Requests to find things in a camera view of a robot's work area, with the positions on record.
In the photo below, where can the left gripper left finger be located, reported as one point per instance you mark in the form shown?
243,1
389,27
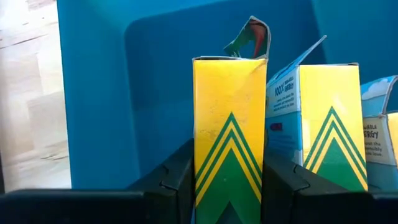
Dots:
168,193

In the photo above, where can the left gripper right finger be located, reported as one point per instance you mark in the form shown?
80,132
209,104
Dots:
286,193

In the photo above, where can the yellow green crayon box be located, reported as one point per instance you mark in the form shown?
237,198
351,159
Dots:
332,124
230,124
377,140

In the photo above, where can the teal plastic bin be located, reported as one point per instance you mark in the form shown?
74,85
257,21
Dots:
109,93

